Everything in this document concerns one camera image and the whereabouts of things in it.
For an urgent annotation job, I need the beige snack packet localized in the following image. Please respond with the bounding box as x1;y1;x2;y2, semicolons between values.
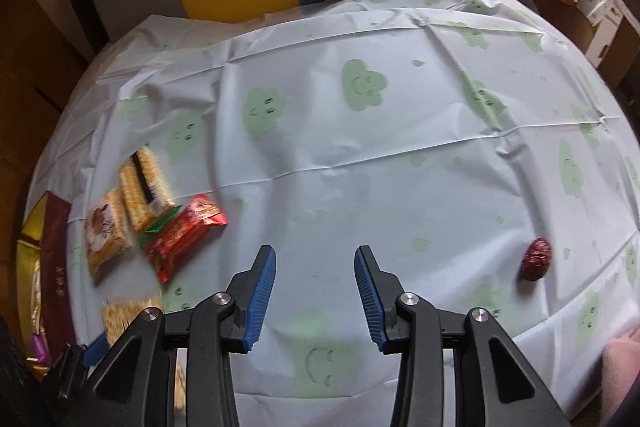
83;188;136;278

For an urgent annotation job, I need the pink cloth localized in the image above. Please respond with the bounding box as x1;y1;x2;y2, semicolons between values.
599;331;640;427

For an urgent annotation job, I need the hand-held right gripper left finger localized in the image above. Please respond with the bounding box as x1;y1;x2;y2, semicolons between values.
75;245;278;427

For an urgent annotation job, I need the red gold-print snack packet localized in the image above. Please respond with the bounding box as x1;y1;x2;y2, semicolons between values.
144;193;229;284

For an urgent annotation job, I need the red date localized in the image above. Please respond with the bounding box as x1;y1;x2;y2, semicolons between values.
519;236;553;282

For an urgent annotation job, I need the green snack packet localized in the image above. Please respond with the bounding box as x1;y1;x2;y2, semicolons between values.
138;205;184;249

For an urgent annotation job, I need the white box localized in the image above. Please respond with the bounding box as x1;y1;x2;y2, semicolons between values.
584;0;627;68

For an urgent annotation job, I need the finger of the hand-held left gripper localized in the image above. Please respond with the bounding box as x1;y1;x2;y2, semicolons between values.
47;334;111;403

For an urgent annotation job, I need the purple snack wrapper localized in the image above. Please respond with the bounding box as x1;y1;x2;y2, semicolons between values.
29;331;54;371

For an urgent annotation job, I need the yellow cracker packet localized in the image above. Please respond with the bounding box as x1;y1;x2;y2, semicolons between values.
118;161;152;233
133;145;177;214

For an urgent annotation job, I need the pale cracker packet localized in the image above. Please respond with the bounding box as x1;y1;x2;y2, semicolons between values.
102;296;165;349

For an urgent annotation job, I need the white cloud-print tablecloth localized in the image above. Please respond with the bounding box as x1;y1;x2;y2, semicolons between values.
30;0;640;423

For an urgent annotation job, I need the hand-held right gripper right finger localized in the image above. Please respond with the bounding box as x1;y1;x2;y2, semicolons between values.
353;245;571;427

